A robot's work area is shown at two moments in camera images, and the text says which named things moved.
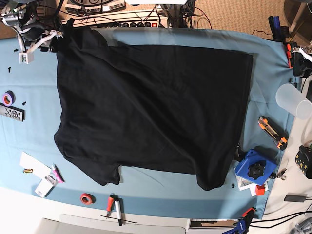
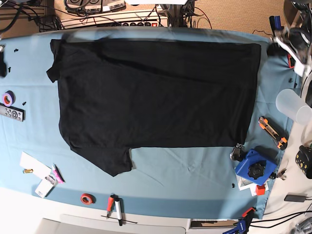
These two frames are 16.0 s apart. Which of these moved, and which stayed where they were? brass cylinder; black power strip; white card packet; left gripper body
Moved: left gripper body
Stayed: white card packet; brass cylinder; black power strip
